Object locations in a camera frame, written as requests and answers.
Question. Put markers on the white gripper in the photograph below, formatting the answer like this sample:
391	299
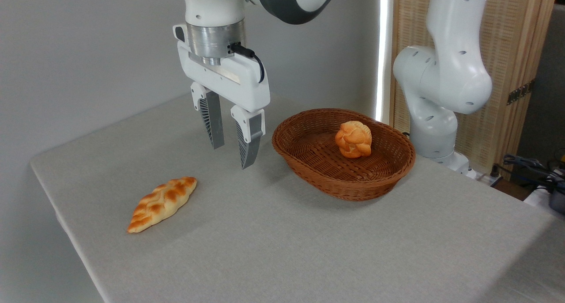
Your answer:
234	89

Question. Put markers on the long braided bread loaf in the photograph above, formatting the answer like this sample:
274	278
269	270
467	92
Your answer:
161	203

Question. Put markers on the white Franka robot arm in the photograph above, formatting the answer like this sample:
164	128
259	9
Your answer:
441	73

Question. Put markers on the brown wicker basket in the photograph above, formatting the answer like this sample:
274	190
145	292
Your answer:
318	161

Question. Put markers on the round knotted bread roll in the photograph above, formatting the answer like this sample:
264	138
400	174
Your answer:
353	139

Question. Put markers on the grey tablecloth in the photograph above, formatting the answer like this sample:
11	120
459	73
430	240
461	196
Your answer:
287	241

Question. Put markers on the dark metal screen hinge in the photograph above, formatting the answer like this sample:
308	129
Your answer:
521	92

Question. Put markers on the grey rounded device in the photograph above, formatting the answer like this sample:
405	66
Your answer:
558	202

